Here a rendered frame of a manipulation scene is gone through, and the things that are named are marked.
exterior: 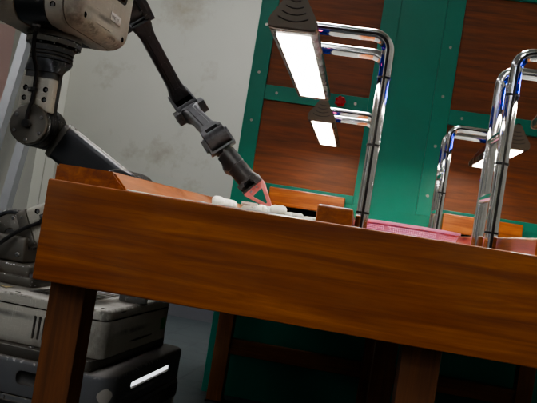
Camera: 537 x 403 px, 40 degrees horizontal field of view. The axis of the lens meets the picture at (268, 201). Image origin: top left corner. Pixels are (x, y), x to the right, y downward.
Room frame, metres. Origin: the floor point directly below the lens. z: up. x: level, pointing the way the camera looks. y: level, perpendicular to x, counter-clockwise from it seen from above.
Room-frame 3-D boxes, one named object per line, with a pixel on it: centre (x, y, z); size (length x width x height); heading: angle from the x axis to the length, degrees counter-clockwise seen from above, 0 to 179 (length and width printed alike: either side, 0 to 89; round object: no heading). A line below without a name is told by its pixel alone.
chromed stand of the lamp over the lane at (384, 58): (1.47, -0.11, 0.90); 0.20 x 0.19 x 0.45; 173
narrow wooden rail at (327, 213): (2.00, -0.21, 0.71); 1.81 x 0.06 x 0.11; 173
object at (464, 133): (2.38, -0.63, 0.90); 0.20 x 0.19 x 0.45; 173
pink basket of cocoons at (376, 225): (1.87, -0.36, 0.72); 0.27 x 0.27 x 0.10
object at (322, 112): (2.45, -0.15, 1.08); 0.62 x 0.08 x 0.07; 173
